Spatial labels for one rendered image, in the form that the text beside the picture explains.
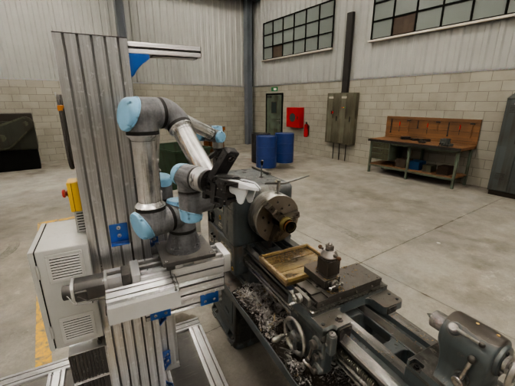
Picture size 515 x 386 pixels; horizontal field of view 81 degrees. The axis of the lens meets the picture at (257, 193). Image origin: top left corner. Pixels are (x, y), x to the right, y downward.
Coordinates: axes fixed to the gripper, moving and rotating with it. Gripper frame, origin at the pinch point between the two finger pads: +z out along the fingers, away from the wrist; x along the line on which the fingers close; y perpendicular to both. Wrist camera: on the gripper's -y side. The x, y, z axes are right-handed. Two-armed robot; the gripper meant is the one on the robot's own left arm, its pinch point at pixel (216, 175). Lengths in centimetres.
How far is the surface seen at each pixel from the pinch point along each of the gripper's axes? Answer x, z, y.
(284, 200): -50, 8, 27
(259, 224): -50, 21, 9
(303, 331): -112, 47, -2
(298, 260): -71, 39, 24
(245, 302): -55, 69, -4
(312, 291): -109, 31, 5
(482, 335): -168, 14, 20
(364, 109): 456, -28, 619
